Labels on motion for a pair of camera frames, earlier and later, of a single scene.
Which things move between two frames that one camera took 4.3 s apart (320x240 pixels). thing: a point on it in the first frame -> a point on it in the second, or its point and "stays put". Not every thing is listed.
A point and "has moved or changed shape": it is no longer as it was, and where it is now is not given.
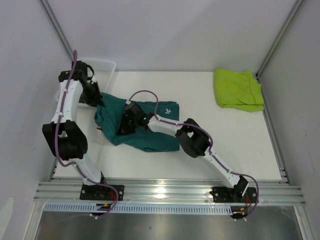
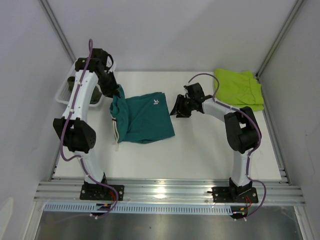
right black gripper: [123, 130] -> [178, 109]
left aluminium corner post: [57, 28] stays put
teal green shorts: [109, 114] has moved or changed shape
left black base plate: [100, 193] stays put
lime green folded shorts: [238, 90] stays put
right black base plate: [227, 195] stays put
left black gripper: [96, 101] -> [113, 90]
